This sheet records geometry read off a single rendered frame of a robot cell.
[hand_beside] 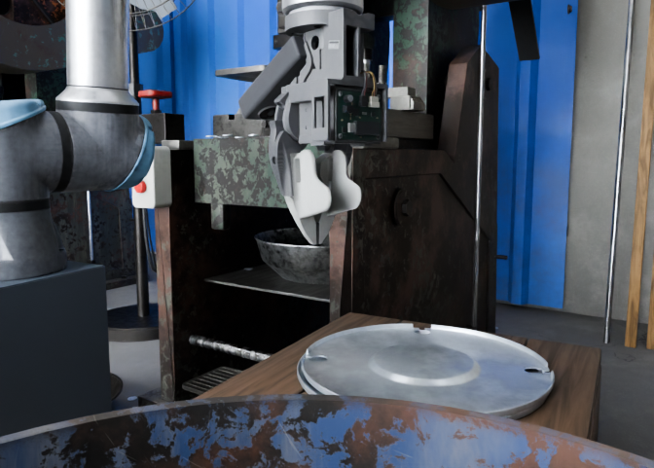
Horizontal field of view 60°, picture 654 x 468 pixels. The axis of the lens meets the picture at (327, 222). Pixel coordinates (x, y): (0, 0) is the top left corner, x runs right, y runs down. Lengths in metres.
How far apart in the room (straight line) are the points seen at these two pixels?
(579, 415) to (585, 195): 1.75
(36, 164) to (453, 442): 0.67
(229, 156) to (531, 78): 1.40
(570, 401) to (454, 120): 0.94
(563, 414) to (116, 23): 0.75
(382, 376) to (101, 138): 0.51
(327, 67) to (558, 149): 1.86
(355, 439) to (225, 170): 1.00
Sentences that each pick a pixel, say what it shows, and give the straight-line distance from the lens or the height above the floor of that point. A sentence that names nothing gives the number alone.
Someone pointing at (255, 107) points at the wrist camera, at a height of 0.66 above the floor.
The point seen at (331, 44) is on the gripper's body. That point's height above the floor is 0.70.
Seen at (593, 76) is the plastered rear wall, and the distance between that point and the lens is 2.35.
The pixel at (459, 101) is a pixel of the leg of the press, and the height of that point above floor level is 0.74.
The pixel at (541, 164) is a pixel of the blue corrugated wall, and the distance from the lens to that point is 2.34.
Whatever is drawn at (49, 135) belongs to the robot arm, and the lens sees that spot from 0.85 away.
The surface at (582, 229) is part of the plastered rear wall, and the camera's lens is 2.35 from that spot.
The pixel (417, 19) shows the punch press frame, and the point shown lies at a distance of 1.50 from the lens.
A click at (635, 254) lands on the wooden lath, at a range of 2.05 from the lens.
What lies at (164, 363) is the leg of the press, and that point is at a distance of 1.42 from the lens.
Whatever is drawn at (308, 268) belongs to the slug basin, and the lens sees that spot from 1.27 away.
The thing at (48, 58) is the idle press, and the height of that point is 0.97.
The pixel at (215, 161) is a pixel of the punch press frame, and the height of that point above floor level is 0.60.
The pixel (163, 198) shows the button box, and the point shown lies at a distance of 1.29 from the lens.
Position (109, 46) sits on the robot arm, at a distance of 0.90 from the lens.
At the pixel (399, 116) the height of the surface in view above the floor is 0.69.
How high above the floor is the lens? 0.61
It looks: 7 degrees down
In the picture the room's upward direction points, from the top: straight up
